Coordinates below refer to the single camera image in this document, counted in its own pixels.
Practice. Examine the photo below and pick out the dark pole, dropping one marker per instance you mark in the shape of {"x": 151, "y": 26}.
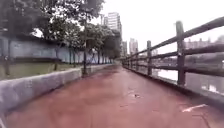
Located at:
{"x": 85, "y": 60}

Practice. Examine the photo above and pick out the tall grey building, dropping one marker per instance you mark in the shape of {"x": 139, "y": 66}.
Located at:
{"x": 132, "y": 45}
{"x": 114, "y": 21}

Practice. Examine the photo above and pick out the red paved path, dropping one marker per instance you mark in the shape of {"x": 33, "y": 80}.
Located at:
{"x": 116, "y": 100}

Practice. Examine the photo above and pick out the row of trees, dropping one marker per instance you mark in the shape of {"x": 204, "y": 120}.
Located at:
{"x": 66, "y": 26}

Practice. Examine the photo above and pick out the strip of grass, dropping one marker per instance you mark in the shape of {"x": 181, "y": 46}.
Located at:
{"x": 30, "y": 69}

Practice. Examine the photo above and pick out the grey water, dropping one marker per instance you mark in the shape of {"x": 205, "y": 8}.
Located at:
{"x": 200, "y": 81}

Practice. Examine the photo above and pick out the brown wooden rail fence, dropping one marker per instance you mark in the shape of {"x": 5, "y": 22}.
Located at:
{"x": 180, "y": 53}

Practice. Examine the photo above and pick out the long pale wall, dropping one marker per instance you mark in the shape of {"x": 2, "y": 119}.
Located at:
{"x": 33, "y": 50}

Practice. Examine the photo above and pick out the low grey concrete kerb wall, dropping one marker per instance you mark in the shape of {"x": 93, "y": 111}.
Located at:
{"x": 33, "y": 85}

